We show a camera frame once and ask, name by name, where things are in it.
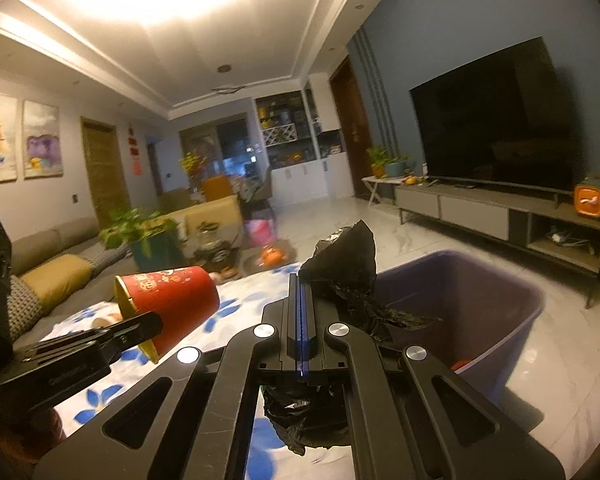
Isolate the black plastic bag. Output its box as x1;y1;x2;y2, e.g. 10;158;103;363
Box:
262;220;443;456

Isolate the pink bag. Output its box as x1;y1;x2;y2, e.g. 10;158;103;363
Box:
244;217;276;251

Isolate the red wall decoration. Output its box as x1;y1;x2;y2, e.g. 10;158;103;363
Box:
127;125;143;177

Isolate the green plant in teal pot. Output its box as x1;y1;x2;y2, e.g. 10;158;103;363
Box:
100;207;183;273

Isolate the purple painting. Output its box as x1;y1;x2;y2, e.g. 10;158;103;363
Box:
22;100;61;180

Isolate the red paper cup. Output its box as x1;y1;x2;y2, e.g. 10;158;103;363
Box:
112;266;221;365

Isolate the yellow flower bouquet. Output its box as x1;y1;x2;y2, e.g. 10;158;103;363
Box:
179;150;207;178

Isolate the orange chair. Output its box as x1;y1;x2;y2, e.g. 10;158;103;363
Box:
201;176;233;202

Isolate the person's left forearm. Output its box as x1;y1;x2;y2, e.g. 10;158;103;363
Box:
0;400;68;480

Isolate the plant in blue pot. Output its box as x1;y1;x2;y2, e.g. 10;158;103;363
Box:
385;156;412;178

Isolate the blue floral blanket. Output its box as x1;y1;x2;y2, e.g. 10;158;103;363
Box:
42;267;353;480

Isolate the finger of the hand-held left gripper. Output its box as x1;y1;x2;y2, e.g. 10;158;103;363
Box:
42;311;163;357

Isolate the grey sofa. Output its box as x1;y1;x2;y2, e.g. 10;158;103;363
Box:
5;217;131;341

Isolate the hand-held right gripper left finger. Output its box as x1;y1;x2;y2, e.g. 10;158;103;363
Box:
32;272;301;480

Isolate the grey patterned cushion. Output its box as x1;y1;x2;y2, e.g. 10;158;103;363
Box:
80;245;131;278
7;275;43;341

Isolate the grey television cabinet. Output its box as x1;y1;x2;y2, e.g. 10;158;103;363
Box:
394;180;600;308

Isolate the white display cabinet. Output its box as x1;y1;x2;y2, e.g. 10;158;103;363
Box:
254;91;355;208

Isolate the white folding table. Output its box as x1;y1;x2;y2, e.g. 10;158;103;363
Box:
361;175;406;208

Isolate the white cable bundle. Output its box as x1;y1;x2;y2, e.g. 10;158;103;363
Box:
547;230;596;251

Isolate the yellow cushion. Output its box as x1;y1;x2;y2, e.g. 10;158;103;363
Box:
20;254;93;311

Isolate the light wooden door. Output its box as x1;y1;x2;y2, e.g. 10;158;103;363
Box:
81;116;131;228

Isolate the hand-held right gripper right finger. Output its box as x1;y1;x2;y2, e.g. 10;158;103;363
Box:
301;280;566;480

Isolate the plant in orange pot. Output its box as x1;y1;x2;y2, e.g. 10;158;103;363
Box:
367;146;389;178

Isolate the yellow upholstered seat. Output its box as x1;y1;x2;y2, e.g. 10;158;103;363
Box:
152;196;243;256

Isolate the black television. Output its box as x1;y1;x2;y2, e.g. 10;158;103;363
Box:
409;36;588;193

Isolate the dark wooden door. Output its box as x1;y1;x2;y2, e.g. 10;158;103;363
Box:
329;55;373;198

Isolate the purple plastic bin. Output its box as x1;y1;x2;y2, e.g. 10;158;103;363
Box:
375;250;546;408

